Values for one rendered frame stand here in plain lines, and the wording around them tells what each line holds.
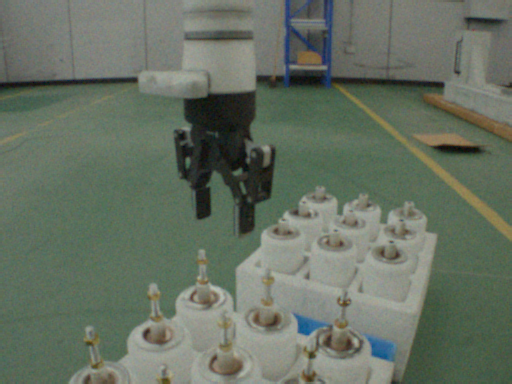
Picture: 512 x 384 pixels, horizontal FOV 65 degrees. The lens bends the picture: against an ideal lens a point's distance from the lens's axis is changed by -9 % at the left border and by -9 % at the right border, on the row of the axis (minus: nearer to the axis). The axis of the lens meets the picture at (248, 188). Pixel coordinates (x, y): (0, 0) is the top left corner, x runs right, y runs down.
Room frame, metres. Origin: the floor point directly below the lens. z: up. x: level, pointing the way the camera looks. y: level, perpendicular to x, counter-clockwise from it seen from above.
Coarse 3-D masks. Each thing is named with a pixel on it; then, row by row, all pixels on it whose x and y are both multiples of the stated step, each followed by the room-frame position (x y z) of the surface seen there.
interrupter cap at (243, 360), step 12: (216, 348) 0.48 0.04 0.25; (240, 348) 0.48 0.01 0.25; (204, 360) 0.46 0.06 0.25; (216, 360) 0.46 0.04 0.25; (240, 360) 0.46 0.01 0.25; (252, 360) 0.46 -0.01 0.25; (204, 372) 0.43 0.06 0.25; (216, 372) 0.44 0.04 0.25; (228, 372) 0.44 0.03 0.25; (240, 372) 0.43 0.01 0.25
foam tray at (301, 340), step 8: (176, 320) 0.65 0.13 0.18; (304, 336) 0.60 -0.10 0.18; (296, 344) 0.58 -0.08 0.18; (304, 344) 0.58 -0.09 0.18; (296, 352) 0.58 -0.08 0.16; (120, 360) 0.53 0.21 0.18; (128, 360) 0.53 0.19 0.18; (296, 360) 0.58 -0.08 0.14; (376, 360) 0.53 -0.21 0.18; (384, 360) 0.53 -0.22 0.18; (296, 368) 0.52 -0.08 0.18; (368, 368) 0.52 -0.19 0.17; (376, 368) 0.51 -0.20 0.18; (384, 368) 0.51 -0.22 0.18; (392, 368) 0.51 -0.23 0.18; (368, 376) 0.52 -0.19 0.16; (376, 376) 0.50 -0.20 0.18; (384, 376) 0.50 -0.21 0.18
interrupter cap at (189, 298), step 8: (192, 288) 0.64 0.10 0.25; (216, 288) 0.64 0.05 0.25; (184, 296) 0.61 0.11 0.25; (192, 296) 0.62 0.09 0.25; (216, 296) 0.62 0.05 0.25; (224, 296) 0.61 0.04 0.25; (184, 304) 0.59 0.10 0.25; (192, 304) 0.59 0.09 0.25; (200, 304) 0.59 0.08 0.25; (208, 304) 0.59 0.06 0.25; (216, 304) 0.59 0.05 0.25
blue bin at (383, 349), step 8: (304, 320) 0.73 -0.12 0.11; (312, 320) 0.73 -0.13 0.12; (304, 328) 0.73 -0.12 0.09; (312, 328) 0.73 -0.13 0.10; (368, 336) 0.67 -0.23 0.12; (376, 344) 0.66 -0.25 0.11; (384, 344) 0.65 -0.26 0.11; (392, 344) 0.64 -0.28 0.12; (376, 352) 0.66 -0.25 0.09; (384, 352) 0.65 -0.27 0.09; (392, 352) 0.62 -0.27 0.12; (392, 360) 0.60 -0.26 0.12
